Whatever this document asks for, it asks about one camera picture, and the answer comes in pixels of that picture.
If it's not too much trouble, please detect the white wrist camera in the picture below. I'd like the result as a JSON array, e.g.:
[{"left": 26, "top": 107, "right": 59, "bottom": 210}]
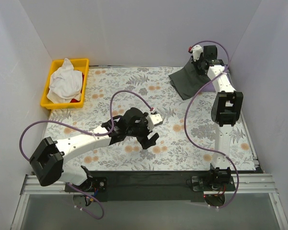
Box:
[
  {"left": 188, "top": 45, "right": 203, "bottom": 62},
  {"left": 146, "top": 108, "right": 163, "bottom": 130}
]

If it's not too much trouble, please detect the folded purple t shirt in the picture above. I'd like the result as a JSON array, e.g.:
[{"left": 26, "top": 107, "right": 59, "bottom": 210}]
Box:
[{"left": 203, "top": 69, "right": 232, "bottom": 93}]

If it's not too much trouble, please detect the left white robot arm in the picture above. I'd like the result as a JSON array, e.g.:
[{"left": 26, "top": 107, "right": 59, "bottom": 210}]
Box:
[{"left": 29, "top": 107, "right": 163, "bottom": 192}]

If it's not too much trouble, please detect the aluminium rail frame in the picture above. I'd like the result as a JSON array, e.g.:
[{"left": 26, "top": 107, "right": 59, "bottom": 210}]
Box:
[{"left": 11, "top": 173, "right": 288, "bottom": 230}]

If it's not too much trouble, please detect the purple cable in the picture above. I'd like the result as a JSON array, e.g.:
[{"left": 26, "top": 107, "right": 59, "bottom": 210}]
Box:
[
  {"left": 184, "top": 40, "right": 240, "bottom": 207},
  {"left": 19, "top": 90, "right": 156, "bottom": 220}
]

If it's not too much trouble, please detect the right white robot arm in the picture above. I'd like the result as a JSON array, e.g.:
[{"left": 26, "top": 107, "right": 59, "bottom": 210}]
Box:
[{"left": 190, "top": 45, "right": 243, "bottom": 191}]

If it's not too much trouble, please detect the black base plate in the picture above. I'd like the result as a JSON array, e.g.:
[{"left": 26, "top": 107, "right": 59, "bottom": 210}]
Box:
[{"left": 64, "top": 170, "right": 235, "bottom": 203}]

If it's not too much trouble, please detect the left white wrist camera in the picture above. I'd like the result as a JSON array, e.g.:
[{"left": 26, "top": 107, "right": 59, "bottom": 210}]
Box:
[{"left": 146, "top": 108, "right": 163, "bottom": 130}]

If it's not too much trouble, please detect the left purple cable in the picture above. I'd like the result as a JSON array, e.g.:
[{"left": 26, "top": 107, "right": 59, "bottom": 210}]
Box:
[{"left": 19, "top": 90, "right": 156, "bottom": 220}]

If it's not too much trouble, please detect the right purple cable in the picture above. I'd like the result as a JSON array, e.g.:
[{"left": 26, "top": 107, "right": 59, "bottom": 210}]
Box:
[{"left": 184, "top": 40, "right": 240, "bottom": 207}]

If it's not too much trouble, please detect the red t shirt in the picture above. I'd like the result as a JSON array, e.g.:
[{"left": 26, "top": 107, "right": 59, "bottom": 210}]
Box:
[{"left": 70, "top": 73, "right": 84, "bottom": 103}]

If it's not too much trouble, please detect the dark grey t shirt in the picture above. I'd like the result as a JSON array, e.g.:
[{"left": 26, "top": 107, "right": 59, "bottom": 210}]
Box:
[{"left": 169, "top": 56, "right": 210, "bottom": 100}]

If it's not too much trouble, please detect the white t shirt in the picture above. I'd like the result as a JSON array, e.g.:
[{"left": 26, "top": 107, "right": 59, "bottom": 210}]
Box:
[{"left": 47, "top": 58, "right": 82, "bottom": 103}]

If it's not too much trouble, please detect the yellow plastic bin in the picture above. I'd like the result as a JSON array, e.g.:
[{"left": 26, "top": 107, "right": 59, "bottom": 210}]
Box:
[{"left": 40, "top": 58, "right": 90, "bottom": 110}]

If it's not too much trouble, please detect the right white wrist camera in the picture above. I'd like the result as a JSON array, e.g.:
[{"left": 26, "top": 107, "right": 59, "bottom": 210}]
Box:
[{"left": 188, "top": 45, "right": 203, "bottom": 62}]

